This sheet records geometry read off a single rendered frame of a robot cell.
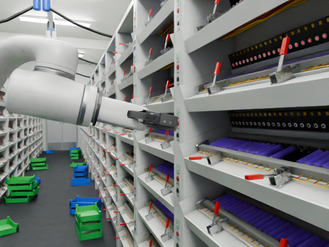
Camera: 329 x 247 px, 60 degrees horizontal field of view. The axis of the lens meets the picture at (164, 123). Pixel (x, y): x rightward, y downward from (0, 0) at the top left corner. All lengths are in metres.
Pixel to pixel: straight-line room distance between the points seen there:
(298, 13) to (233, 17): 0.20
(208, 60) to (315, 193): 0.63
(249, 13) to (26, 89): 0.49
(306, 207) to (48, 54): 0.53
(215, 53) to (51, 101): 0.66
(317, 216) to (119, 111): 0.39
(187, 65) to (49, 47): 0.54
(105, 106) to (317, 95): 0.37
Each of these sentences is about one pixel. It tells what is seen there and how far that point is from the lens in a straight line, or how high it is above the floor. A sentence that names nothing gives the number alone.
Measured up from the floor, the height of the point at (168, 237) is 0.57.
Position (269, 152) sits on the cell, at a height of 1.00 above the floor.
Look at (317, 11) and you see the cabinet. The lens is 0.83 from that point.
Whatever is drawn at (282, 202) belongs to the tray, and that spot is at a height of 0.93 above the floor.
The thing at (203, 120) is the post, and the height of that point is 1.08.
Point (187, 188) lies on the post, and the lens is 1.01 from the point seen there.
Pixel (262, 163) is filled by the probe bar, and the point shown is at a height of 0.98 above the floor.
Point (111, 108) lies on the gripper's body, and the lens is 0.56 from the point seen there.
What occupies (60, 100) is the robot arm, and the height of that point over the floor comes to 1.12.
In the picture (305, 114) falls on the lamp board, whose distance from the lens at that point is 0.75.
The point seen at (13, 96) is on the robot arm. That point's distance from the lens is 0.57.
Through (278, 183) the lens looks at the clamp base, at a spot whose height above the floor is 0.96.
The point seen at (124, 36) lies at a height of 1.75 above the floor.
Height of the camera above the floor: 1.09
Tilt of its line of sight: 1 degrees down
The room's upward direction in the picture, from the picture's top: straight up
